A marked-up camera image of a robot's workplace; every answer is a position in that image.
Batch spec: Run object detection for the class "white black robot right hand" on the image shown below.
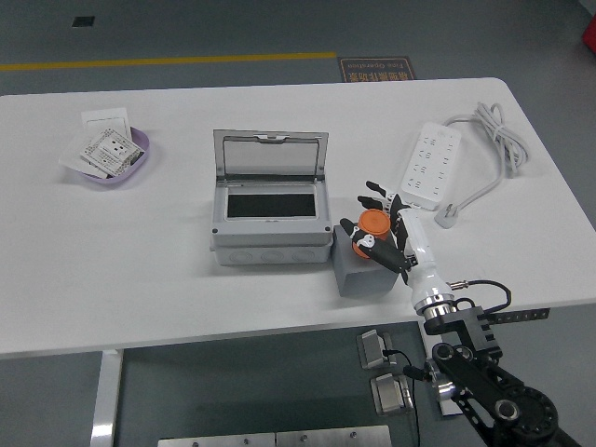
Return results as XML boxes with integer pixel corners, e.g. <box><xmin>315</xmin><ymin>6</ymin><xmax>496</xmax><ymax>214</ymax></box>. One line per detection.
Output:
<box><xmin>338</xmin><ymin>180</ymin><xmax>454</xmax><ymax>312</ymax></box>

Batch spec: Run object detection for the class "orange cylinder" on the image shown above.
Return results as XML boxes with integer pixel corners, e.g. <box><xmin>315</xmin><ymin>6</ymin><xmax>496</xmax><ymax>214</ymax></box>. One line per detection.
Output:
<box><xmin>351</xmin><ymin>209</ymin><xmax>392</xmax><ymax>258</ymax></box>

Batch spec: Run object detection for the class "grey electrical box with flap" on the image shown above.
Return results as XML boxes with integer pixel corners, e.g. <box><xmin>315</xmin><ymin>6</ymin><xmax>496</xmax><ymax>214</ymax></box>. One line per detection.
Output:
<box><xmin>209</xmin><ymin>129</ymin><xmax>335</xmax><ymax>266</ymax></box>

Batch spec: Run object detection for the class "grey cube with round hole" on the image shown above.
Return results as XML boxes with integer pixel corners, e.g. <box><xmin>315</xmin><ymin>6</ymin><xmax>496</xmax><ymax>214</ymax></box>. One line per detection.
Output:
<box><xmin>331</xmin><ymin>224</ymin><xmax>405</xmax><ymax>298</ymax></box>

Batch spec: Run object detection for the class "metal floor socket box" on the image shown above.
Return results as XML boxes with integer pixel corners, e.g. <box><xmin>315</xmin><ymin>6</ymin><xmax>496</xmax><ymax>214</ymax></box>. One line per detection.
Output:
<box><xmin>356</xmin><ymin>329</ymin><xmax>400</xmax><ymax>372</ymax></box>
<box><xmin>370</xmin><ymin>372</ymin><xmax>414</xmax><ymax>415</ymax></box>

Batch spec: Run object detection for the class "white power strip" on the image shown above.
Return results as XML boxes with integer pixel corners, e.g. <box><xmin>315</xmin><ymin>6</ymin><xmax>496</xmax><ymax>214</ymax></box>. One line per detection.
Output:
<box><xmin>400</xmin><ymin>121</ymin><xmax>462</xmax><ymax>210</ymax></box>

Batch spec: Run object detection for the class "black table control panel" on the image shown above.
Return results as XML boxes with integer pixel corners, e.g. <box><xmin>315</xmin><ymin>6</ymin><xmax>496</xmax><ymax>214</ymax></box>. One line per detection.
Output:
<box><xmin>488</xmin><ymin>309</ymin><xmax>550</xmax><ymax>323</ymax></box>

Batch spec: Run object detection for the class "brown floor sign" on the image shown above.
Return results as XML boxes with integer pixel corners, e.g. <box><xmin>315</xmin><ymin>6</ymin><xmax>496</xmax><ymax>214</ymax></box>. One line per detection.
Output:
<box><xmin>338</xmin><ymin>56</ymin><xmax>414</xmax><ymax>84</ymax></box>

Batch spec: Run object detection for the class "grey metal plate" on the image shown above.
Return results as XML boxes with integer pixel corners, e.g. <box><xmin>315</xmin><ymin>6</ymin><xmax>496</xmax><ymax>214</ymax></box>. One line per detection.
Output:
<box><xmin>275</xmin><ymin>425</ymin><xmax>392</xmax><ymax>447</ymax></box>
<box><xmin>156</xmin><ymin>432</ymin><xmax>277</xmax><ymax>447</ymax></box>

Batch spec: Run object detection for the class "purple plastic tray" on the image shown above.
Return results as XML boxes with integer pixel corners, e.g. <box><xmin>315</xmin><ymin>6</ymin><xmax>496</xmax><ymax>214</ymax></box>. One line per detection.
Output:
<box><xmin>76</xmin><ymin>126</ymin><xmax>153</xmax><ymax>192</ymax></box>

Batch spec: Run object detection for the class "white socket panel with print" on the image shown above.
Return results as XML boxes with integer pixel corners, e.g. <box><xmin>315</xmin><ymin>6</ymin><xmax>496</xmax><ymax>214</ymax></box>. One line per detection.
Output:
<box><xmin>78</xmin><ymin>129</ymin><xmax>145</xmax><ymax>179</ymax></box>

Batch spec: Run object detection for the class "white flat panel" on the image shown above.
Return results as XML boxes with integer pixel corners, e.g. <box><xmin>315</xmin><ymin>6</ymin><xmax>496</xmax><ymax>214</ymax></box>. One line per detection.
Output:
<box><xmin>59</xmin><ymin>137</ymin><xmax>111</xmax><ymax>179</ymax></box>

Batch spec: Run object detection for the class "white power cord with plug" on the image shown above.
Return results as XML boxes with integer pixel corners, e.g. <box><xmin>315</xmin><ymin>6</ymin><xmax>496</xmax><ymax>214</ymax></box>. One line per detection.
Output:
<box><xmin>433</xmin><ymin>102</ymin><xmax>532</xmax><ymax>229</ymax></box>

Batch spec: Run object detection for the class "thin black floor cable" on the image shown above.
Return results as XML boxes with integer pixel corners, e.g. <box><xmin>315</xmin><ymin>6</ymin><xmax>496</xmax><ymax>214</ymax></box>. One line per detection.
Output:
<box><xmin>381</xmin><ymin>348</ymin><xmax>420</xmax><ymax>447</ymax></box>

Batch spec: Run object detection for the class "plain white switch plate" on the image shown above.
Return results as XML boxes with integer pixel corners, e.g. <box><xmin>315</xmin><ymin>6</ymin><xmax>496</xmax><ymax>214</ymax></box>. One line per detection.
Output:
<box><xmin>80</xmin><ymin>107</ymin><xmax>132</xmax><ymax>141</ymax></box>

